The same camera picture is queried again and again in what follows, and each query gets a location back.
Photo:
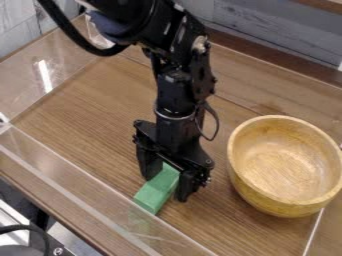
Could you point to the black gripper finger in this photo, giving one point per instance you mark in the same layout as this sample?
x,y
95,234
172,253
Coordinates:
x,y
190,181
150,161

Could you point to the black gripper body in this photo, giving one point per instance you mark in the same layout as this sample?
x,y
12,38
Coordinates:
x,y
175,135

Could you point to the green rectangular block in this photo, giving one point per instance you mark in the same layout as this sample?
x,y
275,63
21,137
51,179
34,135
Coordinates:
x,y
156,190

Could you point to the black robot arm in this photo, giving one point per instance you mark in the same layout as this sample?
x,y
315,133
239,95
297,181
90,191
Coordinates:
x,y
174,41

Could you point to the light wooden bowl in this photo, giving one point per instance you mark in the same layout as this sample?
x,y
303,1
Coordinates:
x,y
285,165

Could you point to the clear acrylic front wall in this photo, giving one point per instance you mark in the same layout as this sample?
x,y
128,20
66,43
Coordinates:
x,y
84,204

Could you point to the black metal bracket with bolt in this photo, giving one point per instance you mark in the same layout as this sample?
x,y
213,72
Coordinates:
x,y
46,244

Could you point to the clear acrylic corner bracket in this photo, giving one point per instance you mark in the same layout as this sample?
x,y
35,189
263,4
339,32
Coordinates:
x,y
95,36

